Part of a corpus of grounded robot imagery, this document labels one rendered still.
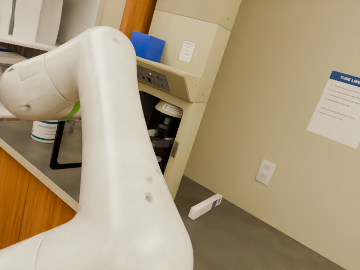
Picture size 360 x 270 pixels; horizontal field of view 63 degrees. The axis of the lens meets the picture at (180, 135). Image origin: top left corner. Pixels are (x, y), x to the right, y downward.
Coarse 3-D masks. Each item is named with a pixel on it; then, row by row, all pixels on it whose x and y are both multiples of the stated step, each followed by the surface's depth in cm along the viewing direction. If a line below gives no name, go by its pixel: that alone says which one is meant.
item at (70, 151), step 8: (80, 120) 118; (64, 128) 114; (80, 128) 119; (64, 136) 116; (72, 136) 118; (80, 136) 121; (64, 144) 117; (72, 144) 120; (80, 144) 122; (64, 152) 118; (72, 152) 121; (80, 152) 124; (64, 160) 120; (72, 160) 123; (80, 160) 126
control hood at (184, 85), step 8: (136, 56) 116; (144, 64) 115; (152, 64) 111; (160, 64) 111; (160, 72) 111; (168, 72) 108; (176, 72) 105; (184, 72) 109; (168, 80) 112; (176, 80) 108; (184, 80) 105; (192, 80) 109; (160, 88) 120; (176, 88) 112; (184, 88) 109; (192, 88) 111; (184, 96) 113; (192, 96) 113
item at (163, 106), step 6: (162, 102) 128; (168, 102) 126; (156, 108) 128; (162, 108) 126; (168, 108) 125; (174, 108) 125; (180, 108) 125; (168, 114) 124; (174, 114) 124; (180, 114) 125
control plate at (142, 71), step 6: (138, 66) 118; (138, 72) 122; (144, 72) 119; (150, 72) 116; (156, 72) 113; (138, 78) 126; (150, 78) 119; (156, 78) 116; (162, 78) 113; (156, 84) 119; (168, 90) 117
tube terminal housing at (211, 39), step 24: (168, 24) 120; (192, 24) 114; (216, 24) 108; (168, 48) 121; (216, 48) 113; (192, 72) 115; (216, 72) 120; (168, 96) 122; (192, 120) 120; (192, 144) 129; (168, 168) 124
